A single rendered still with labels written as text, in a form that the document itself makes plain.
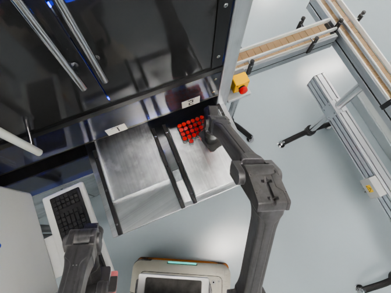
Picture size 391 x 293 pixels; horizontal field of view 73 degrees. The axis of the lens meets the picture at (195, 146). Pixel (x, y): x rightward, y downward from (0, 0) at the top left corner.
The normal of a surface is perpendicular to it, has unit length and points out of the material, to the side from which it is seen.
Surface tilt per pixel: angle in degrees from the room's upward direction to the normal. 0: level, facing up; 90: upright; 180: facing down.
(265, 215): 43
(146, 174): 0
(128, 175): 0
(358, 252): 0
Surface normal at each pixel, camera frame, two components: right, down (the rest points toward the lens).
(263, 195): 0.13, -0.69
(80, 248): 0.09, -0.85
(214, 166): 0.01, -0.31
